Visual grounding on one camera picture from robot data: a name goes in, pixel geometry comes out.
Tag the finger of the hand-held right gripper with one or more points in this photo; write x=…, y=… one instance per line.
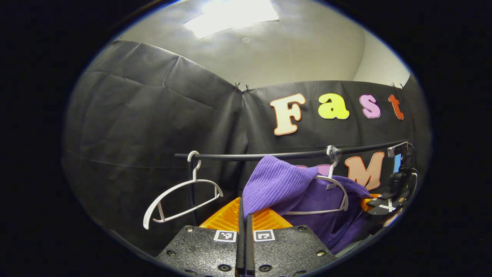
x=386, y=207
x=384, y=196

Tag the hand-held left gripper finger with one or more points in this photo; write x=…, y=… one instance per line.
x=250, y=246
x=240, y=246

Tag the white clothes hanger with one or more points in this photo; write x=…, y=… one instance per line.
x=147, y=220
x=344, y=196

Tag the purple knit garment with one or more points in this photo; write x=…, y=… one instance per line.
x=276, y=181

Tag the black clothes rack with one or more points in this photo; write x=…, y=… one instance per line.
x=230, y=156

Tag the black backdrop cloth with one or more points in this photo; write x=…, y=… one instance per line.
x=153, y=115

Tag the ceiling light panel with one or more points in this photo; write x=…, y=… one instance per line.
x=230, y=17

